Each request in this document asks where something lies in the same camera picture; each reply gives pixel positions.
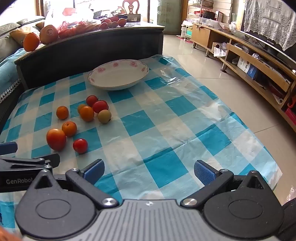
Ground white plastic bag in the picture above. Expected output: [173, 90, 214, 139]
[44, 6, 94, 27]

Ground red mesh fruit bag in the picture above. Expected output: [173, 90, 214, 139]
[58, 20, 102, 39]

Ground white shelf rack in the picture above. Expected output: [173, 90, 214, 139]
[181, 0, 204, 39]

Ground large red tomato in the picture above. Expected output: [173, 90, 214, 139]
[46, 128, 67, 151]

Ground medium red tomato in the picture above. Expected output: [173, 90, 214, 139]
[92, 100, 109, 114]

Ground white floral plate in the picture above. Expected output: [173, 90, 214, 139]
[87, 60, 149, 91]

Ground white lace cloth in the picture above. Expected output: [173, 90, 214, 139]
[244, 0, 296, 51]

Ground blue box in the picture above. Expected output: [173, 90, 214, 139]
[246, 65, 258, 80]

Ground white box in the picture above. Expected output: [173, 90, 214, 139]
[237, 57, 251, 72]

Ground red cherry tomato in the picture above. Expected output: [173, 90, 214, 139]
[86, 95, 98, 107]
[73, 138, 88, 154]

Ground grey sofa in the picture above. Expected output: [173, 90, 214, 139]
[0, 16, 45, 63]

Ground white crumpled bag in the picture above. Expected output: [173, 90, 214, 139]
[211, 42, 229, 57]

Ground large orange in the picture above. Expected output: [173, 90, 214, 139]
[23, 32, 41, 52]

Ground dark wooden coffee table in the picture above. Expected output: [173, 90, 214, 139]
[14, 20, 165, 90]

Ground blue checkered tablecloth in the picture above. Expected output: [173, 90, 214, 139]
[0, 54, 283, 232]

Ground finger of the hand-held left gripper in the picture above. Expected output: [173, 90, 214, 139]
[0, 142, 18, 155]
[0, 153, 60, 173]

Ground black television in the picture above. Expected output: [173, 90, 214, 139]
[240, 0, 296, 70]

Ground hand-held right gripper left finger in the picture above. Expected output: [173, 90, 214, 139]
[26, 159, 119, 209]

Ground brown cushion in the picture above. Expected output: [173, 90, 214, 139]
[9, 25, 45, 47]

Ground small orange mandarin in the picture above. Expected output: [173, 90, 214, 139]
[62, 121, 77, 137]
[80, 106, 95, 122]
[56, 106, 69, 120]

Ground wooden chair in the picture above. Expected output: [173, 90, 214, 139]
[122, 0, 140, 15]

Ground wooden television stand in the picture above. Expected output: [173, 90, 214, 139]
[191, 23, 296, 127]

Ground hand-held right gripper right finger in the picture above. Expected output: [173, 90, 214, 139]
[180, 159, 274, 208]

